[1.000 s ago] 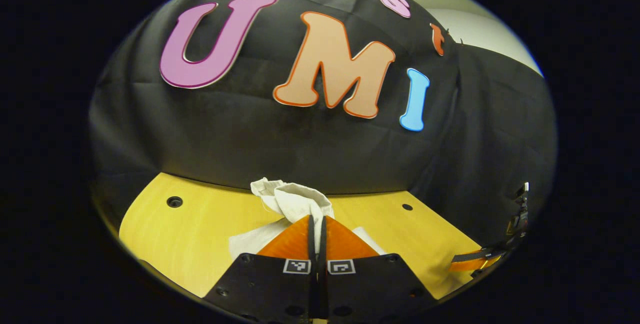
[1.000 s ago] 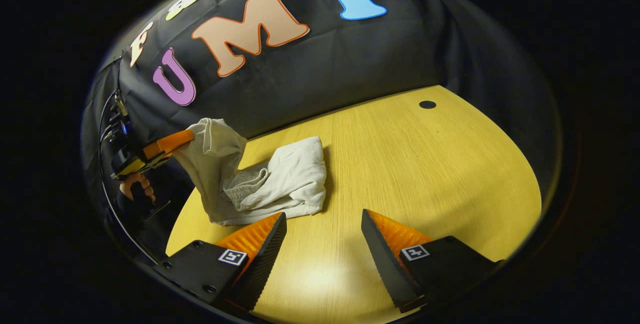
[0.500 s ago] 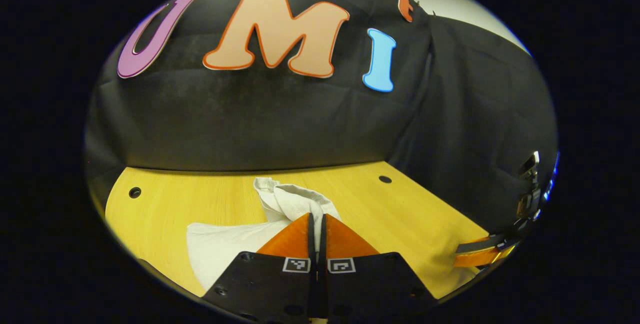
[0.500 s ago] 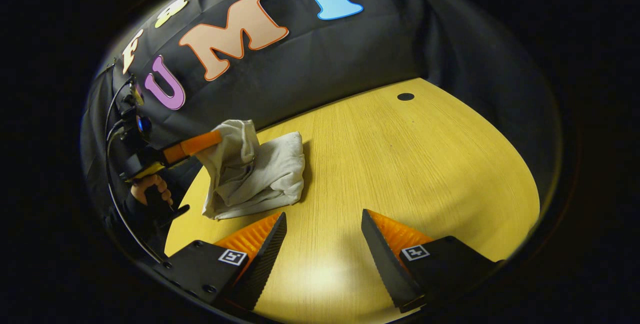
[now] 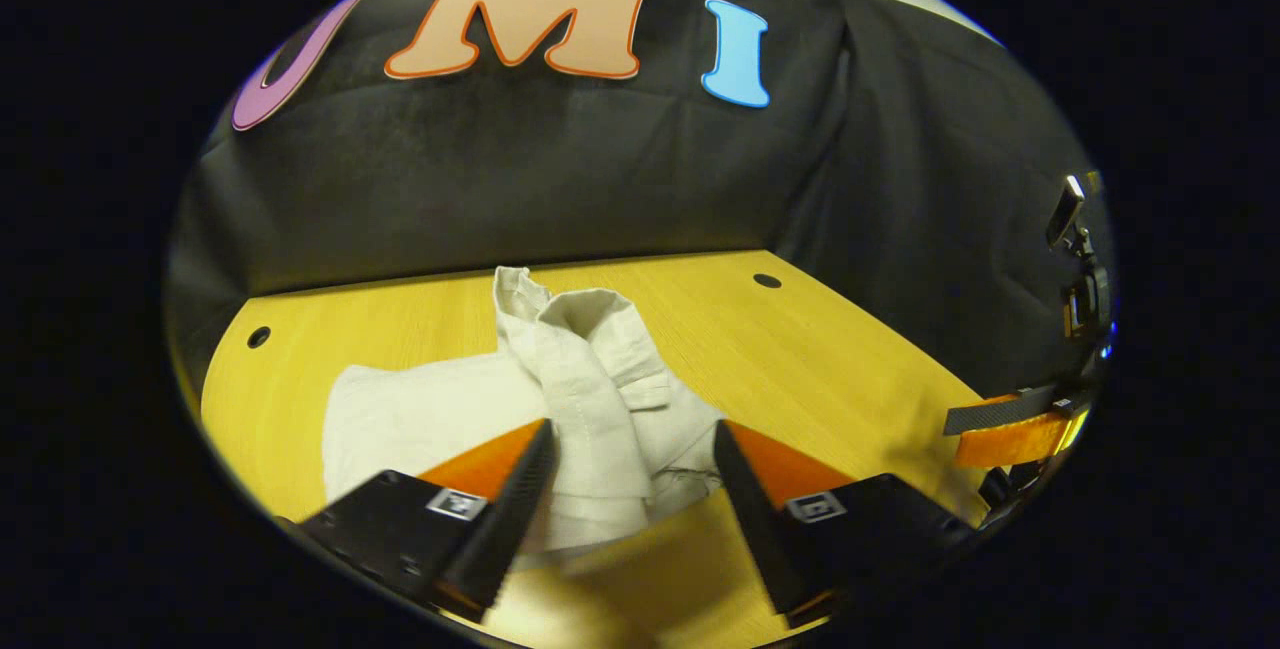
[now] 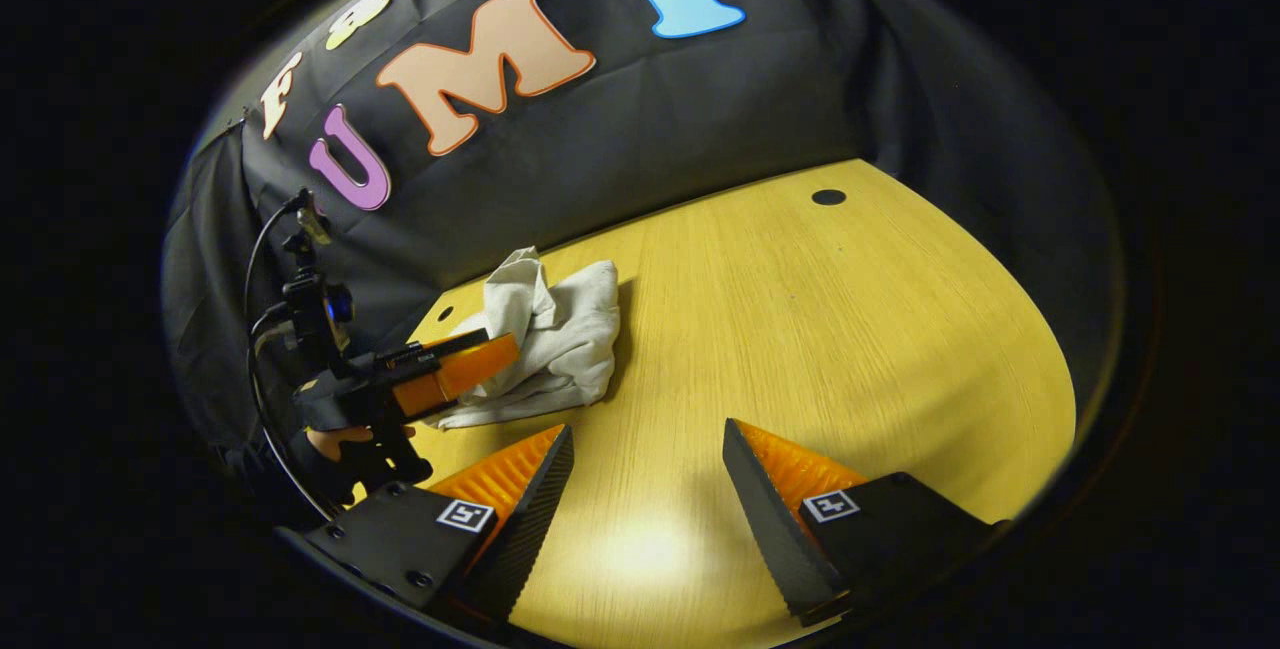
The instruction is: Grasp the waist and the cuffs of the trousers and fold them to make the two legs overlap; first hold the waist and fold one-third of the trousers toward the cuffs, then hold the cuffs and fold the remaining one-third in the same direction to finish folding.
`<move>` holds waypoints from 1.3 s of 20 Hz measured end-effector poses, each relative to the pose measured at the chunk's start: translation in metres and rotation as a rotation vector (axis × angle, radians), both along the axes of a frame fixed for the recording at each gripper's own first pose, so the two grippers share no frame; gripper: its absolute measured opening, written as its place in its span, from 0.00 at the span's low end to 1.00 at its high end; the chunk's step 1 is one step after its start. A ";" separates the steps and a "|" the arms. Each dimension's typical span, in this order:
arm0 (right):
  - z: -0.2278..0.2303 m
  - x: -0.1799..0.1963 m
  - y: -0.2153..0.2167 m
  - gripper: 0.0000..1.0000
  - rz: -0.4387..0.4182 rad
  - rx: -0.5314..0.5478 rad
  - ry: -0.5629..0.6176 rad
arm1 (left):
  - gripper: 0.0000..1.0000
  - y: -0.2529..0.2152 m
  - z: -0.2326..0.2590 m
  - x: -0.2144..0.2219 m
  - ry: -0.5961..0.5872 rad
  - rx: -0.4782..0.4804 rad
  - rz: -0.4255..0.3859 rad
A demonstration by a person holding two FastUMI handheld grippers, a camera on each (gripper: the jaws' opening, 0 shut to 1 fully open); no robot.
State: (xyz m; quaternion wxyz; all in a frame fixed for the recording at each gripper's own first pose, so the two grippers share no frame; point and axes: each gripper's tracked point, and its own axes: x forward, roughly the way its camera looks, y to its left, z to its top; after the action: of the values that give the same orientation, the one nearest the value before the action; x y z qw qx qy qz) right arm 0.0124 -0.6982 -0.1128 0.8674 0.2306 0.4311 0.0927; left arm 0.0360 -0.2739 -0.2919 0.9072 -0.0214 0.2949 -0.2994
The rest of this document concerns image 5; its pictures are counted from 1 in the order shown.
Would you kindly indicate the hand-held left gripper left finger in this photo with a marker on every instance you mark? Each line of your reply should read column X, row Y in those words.
column 505, row 529

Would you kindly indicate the black backdrop cloth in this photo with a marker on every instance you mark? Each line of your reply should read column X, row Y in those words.
column 600, row 179

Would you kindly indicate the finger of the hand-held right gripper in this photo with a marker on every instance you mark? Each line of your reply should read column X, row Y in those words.
column 1010, row 441

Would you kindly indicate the cream white jeans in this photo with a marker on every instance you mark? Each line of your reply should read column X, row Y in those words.
column 590, row 379

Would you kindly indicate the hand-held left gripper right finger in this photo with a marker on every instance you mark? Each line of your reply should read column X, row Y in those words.
column 760, row 529

